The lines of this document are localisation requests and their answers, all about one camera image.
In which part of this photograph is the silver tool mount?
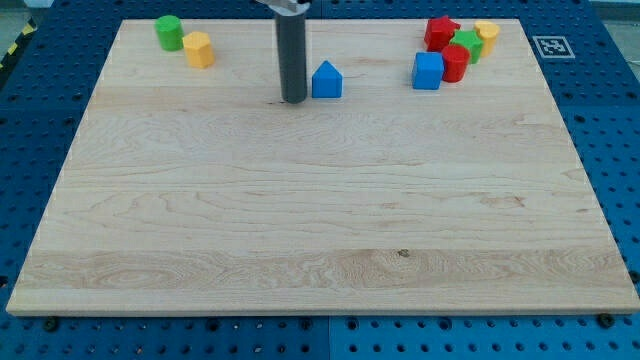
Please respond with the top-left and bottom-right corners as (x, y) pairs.
(256, 0), (311, 14)

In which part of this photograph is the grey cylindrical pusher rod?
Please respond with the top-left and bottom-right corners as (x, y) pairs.
(274, 13), (307, 104)

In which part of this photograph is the blue triangle block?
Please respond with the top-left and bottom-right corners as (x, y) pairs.
(312, 60), (343, 98)

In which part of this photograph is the wooden board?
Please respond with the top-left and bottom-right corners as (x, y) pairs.
(7, 19), (639, 317)

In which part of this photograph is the yellow hexagon block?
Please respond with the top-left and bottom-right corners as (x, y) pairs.
(182, 31), (215, 69)

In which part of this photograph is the green cylinder block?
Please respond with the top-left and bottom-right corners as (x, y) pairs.
(154, 15), (184, 51)

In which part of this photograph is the blue cube block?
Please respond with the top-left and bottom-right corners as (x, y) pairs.
(411, 52), (444, 90)

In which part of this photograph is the red star block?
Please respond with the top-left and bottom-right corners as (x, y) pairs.
(424, 15), (461, 52)

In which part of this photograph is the red cylinder block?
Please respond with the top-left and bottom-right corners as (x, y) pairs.
(441, 44), (471, 83)

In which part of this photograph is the green star block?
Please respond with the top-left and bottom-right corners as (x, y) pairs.
(449, 30), (484, 64)

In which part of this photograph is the yellow heart block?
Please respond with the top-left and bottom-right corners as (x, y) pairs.
(474, 20), (500, 57)

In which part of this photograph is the white fiducial marker tag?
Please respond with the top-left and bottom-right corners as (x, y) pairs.
(533, 35), (575, 59)

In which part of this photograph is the black bolt front left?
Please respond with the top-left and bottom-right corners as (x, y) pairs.
(42, 317), (59, 332)

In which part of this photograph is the black bolt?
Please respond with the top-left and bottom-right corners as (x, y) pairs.
(596, 313), (616, 329)
(42, 317), (59, 332)

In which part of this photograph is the black bolt front right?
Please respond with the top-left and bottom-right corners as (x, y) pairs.
(596, 313), (616, 329)

